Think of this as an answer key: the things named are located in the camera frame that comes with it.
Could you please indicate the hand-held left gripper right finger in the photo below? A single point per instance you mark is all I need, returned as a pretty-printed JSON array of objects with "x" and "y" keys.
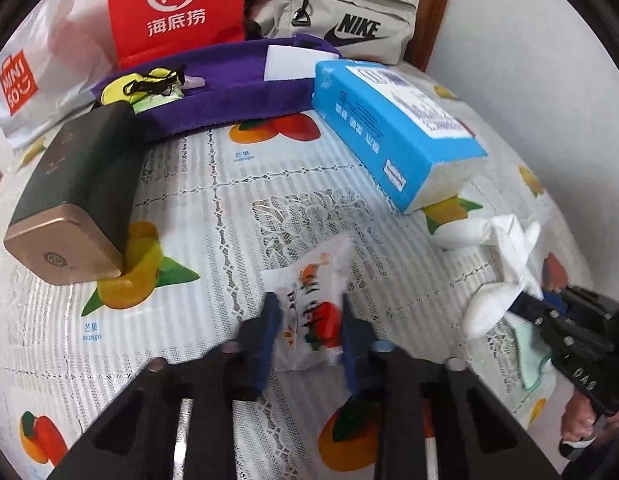
[{"x": 352, "y": 345}]

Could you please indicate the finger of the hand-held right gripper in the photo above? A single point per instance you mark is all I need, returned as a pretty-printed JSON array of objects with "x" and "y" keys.
[
  {"x": 534, "y": 310},
  {"x": 557, "y": 300}
]

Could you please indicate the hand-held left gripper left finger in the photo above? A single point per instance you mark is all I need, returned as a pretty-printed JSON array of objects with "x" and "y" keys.
[{"x": 272, "y": 330}]

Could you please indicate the white glove with mint cuff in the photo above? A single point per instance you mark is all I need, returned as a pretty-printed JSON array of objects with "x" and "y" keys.
[{"x": 489, "y": 305}]

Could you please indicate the small printed tissue packet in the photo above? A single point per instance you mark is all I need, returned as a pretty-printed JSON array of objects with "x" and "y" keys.
[{"x": 314, "y": 280}]

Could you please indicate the white foam sponge block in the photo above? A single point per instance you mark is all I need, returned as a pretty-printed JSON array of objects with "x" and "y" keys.
[{"x": 297, "y": 62}]

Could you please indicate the person's right hand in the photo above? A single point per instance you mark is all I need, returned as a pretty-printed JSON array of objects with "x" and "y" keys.
[{"x": 579, "y": 422}]

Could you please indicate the crumpled white tissue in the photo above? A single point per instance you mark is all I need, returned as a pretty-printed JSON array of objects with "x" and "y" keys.
[{"x": 509, "y": 240}]

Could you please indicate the white knit glove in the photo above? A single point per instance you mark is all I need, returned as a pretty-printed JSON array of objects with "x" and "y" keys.
[{"x": 459, "y": 235}]

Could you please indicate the fruit printed tablecloth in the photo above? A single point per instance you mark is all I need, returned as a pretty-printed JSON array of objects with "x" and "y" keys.
[{"x": 214, "y": 200}]

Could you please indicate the blue tissue pack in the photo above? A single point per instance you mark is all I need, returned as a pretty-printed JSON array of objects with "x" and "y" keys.
[{"x": 384, "y": 135}]

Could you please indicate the purple towel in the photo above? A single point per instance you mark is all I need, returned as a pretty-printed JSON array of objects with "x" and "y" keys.
[{"x": 229, "y": 95}]

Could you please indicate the black box with gold end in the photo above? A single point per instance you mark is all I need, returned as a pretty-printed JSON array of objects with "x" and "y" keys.
[{"x": 79, "y": 160}]

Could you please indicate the red paper bag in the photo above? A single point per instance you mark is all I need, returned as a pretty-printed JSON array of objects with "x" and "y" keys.
[{"x": 179, "y": 35}]

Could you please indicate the beige waist bag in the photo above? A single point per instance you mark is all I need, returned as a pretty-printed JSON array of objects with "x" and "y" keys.
[{"x": 339, "y": 5}]

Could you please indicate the white plastic shopping bag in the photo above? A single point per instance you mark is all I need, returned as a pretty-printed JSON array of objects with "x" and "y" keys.
[{"x": 39, "y": 85}]

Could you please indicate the brown wooden door frame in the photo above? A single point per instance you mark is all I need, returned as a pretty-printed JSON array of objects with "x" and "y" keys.
[{"x": 434, "y": 10}]

